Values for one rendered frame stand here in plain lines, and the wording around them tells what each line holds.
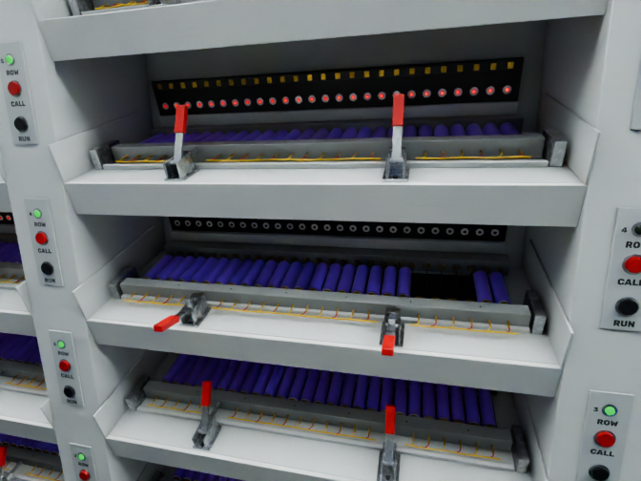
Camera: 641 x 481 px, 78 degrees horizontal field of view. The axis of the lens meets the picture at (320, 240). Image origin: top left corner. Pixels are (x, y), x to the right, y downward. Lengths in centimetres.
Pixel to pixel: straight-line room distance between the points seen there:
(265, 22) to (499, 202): 31
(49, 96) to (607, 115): 62
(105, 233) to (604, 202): 63
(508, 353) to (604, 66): 30
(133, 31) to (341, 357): 45
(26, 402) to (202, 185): 54
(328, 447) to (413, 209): 36
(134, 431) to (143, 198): 37
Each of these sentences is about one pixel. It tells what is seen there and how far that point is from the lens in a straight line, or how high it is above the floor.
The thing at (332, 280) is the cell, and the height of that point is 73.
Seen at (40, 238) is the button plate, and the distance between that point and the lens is 66.
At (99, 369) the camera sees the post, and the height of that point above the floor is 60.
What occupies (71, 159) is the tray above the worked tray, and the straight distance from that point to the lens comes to 63.
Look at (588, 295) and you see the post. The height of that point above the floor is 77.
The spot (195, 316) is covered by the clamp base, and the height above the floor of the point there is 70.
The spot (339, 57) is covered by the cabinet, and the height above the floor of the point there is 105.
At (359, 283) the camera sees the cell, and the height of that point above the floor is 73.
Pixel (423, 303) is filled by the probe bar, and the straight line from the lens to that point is 51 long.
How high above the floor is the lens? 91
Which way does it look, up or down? 13 degrees down
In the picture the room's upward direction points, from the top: 1 degrees counter-clockwise
